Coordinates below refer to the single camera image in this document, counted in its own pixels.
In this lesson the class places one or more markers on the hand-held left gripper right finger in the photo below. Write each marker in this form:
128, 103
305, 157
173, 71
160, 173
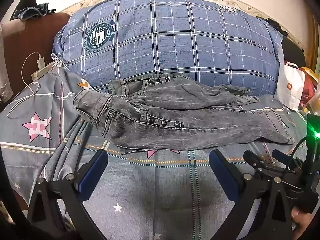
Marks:
221, 172

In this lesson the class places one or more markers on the cream power strip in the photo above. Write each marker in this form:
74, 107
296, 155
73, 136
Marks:
41, 72

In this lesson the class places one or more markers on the blue denim garment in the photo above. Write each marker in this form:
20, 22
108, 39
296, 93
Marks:
31, 12

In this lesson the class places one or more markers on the grey star patterned quilt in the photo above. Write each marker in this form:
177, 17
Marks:
32, 110

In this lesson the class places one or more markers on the person's right hand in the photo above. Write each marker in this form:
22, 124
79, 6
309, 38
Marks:
298, 217

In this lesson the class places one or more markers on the dark cloth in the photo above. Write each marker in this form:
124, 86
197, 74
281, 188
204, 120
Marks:
277, 26

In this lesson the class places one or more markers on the grey star patterned bed sheet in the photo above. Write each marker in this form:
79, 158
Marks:
160, 192

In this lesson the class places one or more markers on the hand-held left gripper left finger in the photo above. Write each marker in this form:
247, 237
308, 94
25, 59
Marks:
93, 172

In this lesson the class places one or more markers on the yellow plastic bag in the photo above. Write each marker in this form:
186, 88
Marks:
311, 73

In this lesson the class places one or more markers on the black garment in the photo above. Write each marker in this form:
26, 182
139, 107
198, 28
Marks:
27, 1

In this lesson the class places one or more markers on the blue plaid pillow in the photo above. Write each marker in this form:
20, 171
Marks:
175, 42

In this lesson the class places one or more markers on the grey denim pants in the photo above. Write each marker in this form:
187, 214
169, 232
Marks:
175, 115

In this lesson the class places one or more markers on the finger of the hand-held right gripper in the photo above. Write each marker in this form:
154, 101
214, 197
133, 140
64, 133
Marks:
281, 155
260, 164

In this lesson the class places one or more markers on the white paper bag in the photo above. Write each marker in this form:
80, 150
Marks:
290, 85

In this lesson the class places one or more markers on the red plastic bag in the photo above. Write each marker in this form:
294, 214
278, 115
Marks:
308, 90

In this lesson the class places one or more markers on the brown wooden headboard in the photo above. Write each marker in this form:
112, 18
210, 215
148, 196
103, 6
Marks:
27, 40

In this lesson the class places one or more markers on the white charger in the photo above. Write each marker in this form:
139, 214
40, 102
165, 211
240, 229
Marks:
40, 62

